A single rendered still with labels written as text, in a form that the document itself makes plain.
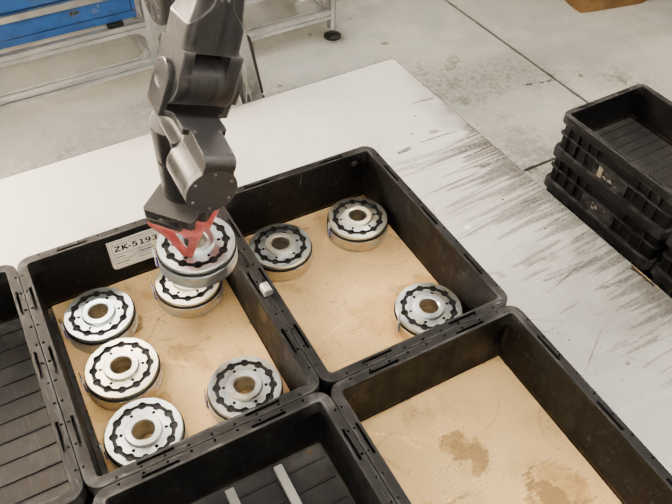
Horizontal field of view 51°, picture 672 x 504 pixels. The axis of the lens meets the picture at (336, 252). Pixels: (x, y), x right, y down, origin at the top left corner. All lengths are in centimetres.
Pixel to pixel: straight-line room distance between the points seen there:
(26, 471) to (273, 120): 98
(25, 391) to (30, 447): 9
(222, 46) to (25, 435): 60
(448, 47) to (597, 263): 209
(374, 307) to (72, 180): 77
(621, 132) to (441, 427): 135
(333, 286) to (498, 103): 202
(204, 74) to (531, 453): 64
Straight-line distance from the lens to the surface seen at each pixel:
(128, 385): 102
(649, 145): 216
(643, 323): 138
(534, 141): 289
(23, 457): 105
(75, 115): 305
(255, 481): 96
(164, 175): 82
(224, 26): 73
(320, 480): 96
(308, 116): 170
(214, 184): 73
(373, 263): 118
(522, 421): 104
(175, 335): 110
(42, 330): 103
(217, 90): 75
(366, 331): 109
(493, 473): 99
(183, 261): 92
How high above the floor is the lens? 170
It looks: 47 degrees down
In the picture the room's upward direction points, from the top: 1 degrees clockwise
